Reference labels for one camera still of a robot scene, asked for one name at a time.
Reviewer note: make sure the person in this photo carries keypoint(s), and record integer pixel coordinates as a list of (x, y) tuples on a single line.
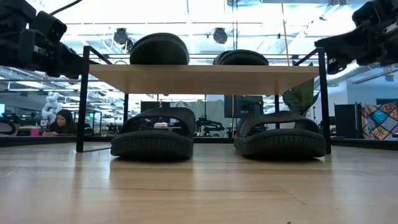
[(63, 123)]

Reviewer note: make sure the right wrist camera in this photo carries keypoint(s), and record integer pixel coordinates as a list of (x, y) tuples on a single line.
[(367, 12)]

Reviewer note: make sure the pink cup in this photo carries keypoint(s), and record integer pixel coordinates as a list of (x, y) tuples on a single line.
[(35, 131)]

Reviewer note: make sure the wooden shelf black metal frame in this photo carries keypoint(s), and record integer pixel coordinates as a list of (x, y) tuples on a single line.
[(202, 77)]

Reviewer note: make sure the black foam slide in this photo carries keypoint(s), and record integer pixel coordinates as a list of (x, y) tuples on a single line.
[(158, 49), (152, 144), (242, 58), (280, 143)]

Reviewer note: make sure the black monitor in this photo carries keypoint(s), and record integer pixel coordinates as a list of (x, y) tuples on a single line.
[(244, 105)]

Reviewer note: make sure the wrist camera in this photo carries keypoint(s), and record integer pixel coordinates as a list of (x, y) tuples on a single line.
[(367, 12), (49, 26)]

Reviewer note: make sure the teal computer screen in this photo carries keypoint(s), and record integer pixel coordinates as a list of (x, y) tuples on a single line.
[(2, 109)]

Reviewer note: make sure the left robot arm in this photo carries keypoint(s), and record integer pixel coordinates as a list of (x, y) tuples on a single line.
[(12, 12)]

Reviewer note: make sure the white robot figure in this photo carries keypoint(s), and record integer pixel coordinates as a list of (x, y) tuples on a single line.
[(51, 104)]

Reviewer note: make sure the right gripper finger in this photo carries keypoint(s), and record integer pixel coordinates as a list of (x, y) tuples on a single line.
[(336, 66), (342, 45)]

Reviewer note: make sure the black partition panel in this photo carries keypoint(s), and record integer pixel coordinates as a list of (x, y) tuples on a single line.
[(149, 104)]

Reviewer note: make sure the background black robot arm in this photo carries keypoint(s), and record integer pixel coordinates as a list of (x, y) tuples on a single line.
[(206, 122)]

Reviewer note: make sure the grey curtain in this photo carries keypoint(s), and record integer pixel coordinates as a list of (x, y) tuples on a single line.
[(200, 107)]

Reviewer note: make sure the green leafy plant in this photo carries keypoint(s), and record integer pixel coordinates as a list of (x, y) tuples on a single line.
[(300, 96)]

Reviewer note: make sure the black cabinet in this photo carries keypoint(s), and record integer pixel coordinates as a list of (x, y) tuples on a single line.
[(346, 121)]

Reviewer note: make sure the black table edge rail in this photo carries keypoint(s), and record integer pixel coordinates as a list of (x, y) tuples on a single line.
[(46, 140)]

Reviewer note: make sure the colourful patchwork quilt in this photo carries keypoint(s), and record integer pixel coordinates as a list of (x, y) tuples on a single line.
[(379, 121)]

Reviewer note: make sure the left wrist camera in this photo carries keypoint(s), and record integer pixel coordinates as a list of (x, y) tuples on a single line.
[(49, 26)]

